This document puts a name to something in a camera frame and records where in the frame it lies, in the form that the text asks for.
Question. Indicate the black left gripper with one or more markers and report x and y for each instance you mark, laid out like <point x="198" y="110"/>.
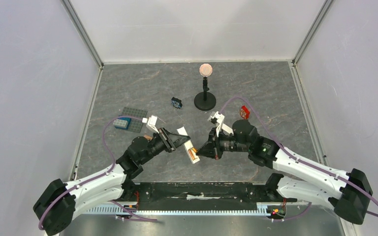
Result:
<point x="170" y="145"/>

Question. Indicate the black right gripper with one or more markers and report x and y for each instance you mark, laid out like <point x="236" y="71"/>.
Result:
<point x="216" y="143"/>

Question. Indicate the white remote control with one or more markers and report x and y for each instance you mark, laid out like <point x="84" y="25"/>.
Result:
<point x="188" y="145"/>

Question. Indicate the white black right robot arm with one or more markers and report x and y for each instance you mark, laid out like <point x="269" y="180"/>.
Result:
<point x="346" y="193"/>

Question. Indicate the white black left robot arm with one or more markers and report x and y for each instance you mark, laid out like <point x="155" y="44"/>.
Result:
<point x="61" y="202"/>

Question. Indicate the small black blue block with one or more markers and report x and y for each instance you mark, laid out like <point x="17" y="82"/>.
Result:
<point x="177" y="103"/>

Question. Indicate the black round stand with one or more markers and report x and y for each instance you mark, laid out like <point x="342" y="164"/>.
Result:
<point x="205" y="100"/>

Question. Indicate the grey lego baseplate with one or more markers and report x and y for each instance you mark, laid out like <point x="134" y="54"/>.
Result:
<point x="136" y="116"/>

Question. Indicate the small red toy block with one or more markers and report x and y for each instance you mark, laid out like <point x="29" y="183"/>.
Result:
<point x="244" y="112"/>

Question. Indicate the blue grey lego brick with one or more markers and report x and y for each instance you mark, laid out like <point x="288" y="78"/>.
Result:
<point x="122" y="123"/>

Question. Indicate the pink ball on stand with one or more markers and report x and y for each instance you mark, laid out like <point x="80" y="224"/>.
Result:
<point x="205" y="70"/>

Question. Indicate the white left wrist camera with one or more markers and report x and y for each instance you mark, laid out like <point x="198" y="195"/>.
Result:
<point x="151" y="124"/>

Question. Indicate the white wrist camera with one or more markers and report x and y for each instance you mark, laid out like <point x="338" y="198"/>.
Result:
<point x="217" y="119"/>
<point x="151" y="124"/>

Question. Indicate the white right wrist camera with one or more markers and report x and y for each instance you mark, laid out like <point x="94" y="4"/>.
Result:
<point x="217" y="119"/>

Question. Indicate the tan wooden bracket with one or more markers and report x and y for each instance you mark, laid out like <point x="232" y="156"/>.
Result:
<point x="148" y="137"/>

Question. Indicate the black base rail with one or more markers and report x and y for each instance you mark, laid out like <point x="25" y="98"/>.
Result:
<point x="199" y="196"/>

